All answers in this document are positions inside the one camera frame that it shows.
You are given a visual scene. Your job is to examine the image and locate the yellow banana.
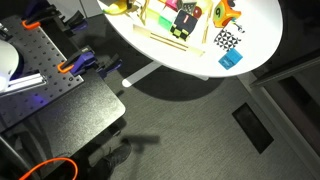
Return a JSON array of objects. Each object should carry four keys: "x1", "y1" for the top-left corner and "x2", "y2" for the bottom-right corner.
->
[{"x1": 103, "y1": 0, "x2": 127, "y2": 15}]

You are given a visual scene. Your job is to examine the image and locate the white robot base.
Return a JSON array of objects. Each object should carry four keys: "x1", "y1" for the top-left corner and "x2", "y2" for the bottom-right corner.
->
[{"x1": 0, "y1": 40, "x2": 19, "y2": 93}]

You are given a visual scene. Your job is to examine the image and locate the wooden tray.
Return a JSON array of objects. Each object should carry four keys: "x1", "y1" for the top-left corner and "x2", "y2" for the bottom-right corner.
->
[{"x1": 132, "y1": 0, "x2": 205, "y2": 56}]

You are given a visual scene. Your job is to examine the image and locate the white table foot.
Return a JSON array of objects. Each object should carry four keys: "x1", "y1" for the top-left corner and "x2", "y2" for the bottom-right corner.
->
[{"x1": 122, "y1": 61, "x2": 210, "y2": 88}]

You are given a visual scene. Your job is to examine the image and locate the black cube with red mark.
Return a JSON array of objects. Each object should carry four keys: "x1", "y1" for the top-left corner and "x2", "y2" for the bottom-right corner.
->
[{"x1": 170, "y1": 10, "x2": 198, "y2": 41}]

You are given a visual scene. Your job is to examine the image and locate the green cube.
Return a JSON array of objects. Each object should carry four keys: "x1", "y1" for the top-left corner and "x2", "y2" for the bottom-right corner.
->
[{"x1": 158, "y1": 7, "x2": 177, "y2": 30}]

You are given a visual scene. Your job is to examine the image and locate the blue cube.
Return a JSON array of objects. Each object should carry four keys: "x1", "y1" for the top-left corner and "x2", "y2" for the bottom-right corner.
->
[{"x1": 219, "y1": 48, "x2": 243, "y2": 70}]

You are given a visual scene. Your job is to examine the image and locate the black white patterned tile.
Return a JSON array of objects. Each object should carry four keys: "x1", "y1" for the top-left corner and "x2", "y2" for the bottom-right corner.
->
[{"x1": 214, "y1": 29, "x2": 241, "y2": 51}]

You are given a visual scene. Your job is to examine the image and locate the pink cube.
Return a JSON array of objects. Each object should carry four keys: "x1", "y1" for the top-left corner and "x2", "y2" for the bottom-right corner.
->
[{"x1": 165, "y1": 0, "x2": 178, "y2": 10}]

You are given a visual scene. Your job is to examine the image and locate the red round object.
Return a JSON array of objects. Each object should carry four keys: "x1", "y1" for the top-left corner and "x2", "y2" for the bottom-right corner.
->
[{"x1": 192, "y1": 6, "x2": 202, "y2": 19}]

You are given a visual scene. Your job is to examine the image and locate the grey patterned cube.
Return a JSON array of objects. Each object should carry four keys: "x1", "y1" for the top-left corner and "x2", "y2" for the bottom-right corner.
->
[{"x1": 181, "y1": 0, "x2": 197, "y2": 14}]

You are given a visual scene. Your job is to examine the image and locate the black shoe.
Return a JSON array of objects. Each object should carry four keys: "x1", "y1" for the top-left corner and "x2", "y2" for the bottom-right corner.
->
[{"x1": 87, "y1": 142, "x2": 132, "y2": 180}]

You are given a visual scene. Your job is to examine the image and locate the black cart top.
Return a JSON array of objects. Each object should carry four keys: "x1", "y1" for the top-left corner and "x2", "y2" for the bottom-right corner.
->
[{"x1": 0, "y1": 71, "x2": 126, "y2": 158}]

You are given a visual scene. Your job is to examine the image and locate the orange toy with number nine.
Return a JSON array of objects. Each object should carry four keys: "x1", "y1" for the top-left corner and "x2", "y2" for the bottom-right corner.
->
[{"x1": 213, "y1": 0, "x2": 241, "y2": 28}]

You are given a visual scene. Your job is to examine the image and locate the black floor vent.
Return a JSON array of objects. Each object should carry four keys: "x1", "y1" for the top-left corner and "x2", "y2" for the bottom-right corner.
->
[{"x1": 232, "y1": 103, "x2": 274, "y2": 154}]

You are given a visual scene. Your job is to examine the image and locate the white round table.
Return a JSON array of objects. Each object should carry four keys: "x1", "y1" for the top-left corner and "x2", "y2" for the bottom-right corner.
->
[{"x1": 107, "y1": 0, "x2": 283, "y2": 78}]

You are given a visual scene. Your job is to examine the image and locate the black perforated breadboard plate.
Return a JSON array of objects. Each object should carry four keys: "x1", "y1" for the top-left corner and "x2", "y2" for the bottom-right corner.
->
[{"x1": 0, "y1": 16, "x2": 83, "y2": 132}]

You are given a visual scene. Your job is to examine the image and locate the near purple clamp orange handle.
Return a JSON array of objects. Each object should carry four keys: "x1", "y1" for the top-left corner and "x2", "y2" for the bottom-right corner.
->
[{"x1": 57, "y1": 46, "x2": 122, "y2": 78}]

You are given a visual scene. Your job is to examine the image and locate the purple clamp orange handle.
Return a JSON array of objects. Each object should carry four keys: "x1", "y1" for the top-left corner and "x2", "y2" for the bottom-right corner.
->
[
  {"x1": 57, "y1": 46, "x2": 122, "y2": 78},
  {"x1": 21, "y1": 0, "x2": 88, "y2": 32}
]

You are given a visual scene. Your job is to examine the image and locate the orange cable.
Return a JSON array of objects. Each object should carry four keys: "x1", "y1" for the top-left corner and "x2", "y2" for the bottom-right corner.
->
[{"x1": 19, "y1": 157, "x2": 79, "y2": 180}]

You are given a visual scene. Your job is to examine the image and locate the aluminium extrusion rail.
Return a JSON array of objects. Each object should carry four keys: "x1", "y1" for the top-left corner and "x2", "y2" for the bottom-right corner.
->
[{"x1": 0, "y1": 73, "x2": 47, "y2": 96}]

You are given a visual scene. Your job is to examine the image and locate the far purple clamp orange handle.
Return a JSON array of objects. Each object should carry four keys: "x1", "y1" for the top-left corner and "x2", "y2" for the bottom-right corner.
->
[{"x1": 21, "y1": 0, "x2": 88, "y2": 32}]

